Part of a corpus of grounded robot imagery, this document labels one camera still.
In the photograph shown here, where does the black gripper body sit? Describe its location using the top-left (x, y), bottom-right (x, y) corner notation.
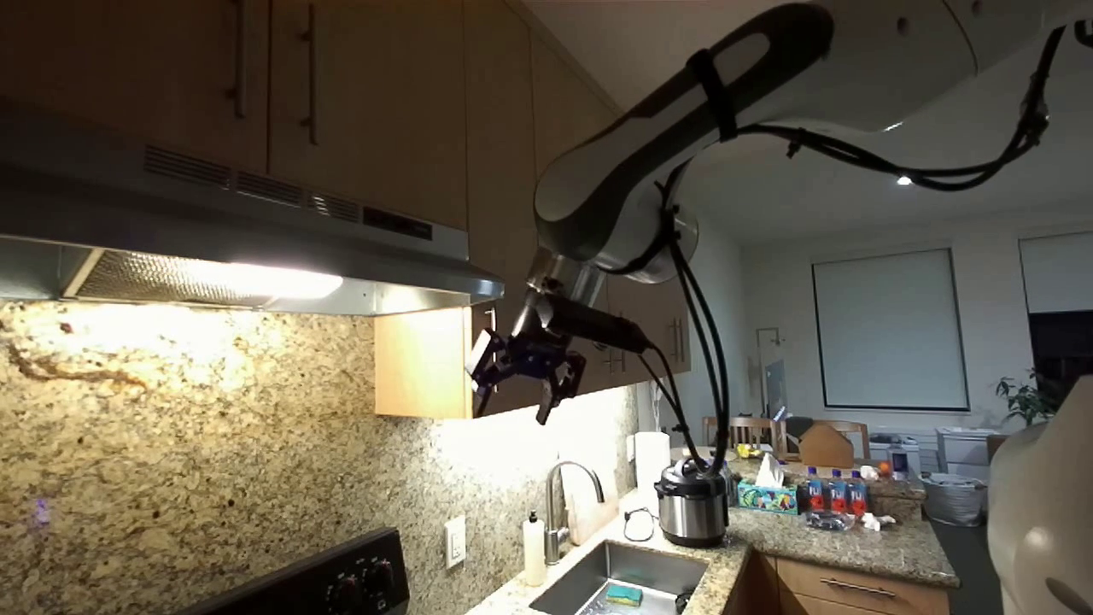
top-left (498, 295), bottom-right (591, 386)

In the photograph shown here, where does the white paper towel roll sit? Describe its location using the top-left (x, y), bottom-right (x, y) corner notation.
top-left (631, 426), bottom-right (675, 493)

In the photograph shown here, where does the metal kitchen faucet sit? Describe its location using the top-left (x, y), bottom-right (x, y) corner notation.
top-left (542, 459), bottom-right (609, 566)

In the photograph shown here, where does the round glass lid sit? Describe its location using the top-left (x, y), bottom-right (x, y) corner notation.
top-left (623, 504), bottom-right (664, 546)

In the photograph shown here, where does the white soap bottle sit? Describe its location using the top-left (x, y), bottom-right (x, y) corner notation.
top-left (520, 508), bottom-right (551, 585)

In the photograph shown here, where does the stainless pressure cooker black lid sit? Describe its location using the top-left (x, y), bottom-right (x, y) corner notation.
top-left (652, 455), bottom-right (734, 550)

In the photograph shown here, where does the wooden slat dining chair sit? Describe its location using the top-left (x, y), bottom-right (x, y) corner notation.
top-left (726, 412), bottom-right (792, 459)

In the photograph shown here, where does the stainless steel sink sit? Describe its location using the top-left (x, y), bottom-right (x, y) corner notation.
top-left (525, 541), bottom-right (709, 615)

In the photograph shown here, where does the teal tissue box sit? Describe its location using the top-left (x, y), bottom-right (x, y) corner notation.
top-left (731, 444), bottom-right (803, 517)

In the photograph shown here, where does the black electric stove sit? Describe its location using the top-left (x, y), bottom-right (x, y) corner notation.
top-left (198, 527), bottom-right (413, 615)

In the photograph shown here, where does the wooden round back chair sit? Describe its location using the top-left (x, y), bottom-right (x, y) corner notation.
top-left (796, 421), bottom-right (873, 472)

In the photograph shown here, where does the red drink bottle blue cap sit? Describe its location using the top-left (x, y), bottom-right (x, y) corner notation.
top-left (828, 464), bottom-right (855, 519)
top-left (848, 469), bottom-right (873, 519)
top-left (803, 464), bottom-right (830, 517)

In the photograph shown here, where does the stainless steel range hood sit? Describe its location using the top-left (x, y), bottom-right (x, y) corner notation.
top-left (0, 99), bottom-right (508, 320)

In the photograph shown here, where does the large white window blind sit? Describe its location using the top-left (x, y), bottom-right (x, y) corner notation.
top-left (810, 246), bottom-right (973, 412)

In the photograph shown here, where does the brown wicker basket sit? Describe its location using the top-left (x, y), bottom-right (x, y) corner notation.
top-left (869, 472), bottom-right (930, 527)

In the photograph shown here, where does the wooden base cabinet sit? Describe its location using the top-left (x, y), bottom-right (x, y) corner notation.
top-left (726, 550), bottom-right (955, 615)

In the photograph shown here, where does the white storage bin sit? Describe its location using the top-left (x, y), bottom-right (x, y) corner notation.
top-left (934, 425), bottom-right (1003, 472)

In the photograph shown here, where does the green potted plant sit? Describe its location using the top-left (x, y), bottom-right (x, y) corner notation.
top-left (995, 372), bottom-right (1062, 429)

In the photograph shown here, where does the small white window blind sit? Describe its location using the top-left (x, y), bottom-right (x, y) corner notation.
top-left (1018, 229), bottom-right (1093, 316)

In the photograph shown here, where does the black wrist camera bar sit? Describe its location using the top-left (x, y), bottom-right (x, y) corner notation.
top-left (542, 295), bottom-right (656, 356)

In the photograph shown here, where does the tall wooden wall cabinet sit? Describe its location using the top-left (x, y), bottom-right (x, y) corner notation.
top-left (371, 0), bottom-right (692, 425)

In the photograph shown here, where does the white wall outlet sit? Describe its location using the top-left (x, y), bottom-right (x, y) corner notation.
top-left (439, 511), bottom-right (473, 574)

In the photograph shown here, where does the metal bar cabinet handle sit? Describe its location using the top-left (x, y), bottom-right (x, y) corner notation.
top-left (224, 0), bottom-right (248, 119)
top-left (296, 0), bottom-right (320, 148)

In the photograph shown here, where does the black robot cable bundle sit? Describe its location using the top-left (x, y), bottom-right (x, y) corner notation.
top-left (619, 20), bottom-right (1093, 473)

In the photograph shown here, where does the short wooden wall cabinet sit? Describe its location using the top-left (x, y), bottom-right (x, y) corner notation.
top-left (0, 0), bottom-right (473, 233)

